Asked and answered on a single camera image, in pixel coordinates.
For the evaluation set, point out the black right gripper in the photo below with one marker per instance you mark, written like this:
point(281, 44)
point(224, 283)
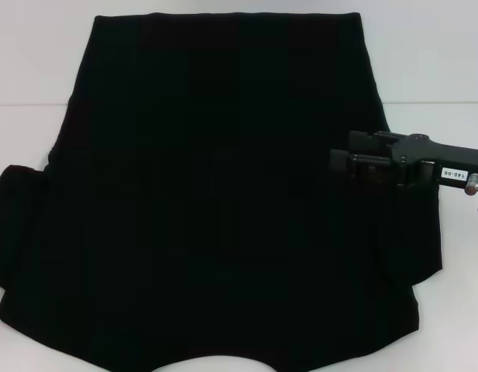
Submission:
point(420, 155)

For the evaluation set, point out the black t-shirt with FREE print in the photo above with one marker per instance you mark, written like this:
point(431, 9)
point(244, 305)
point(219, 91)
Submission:
point(203, 193)

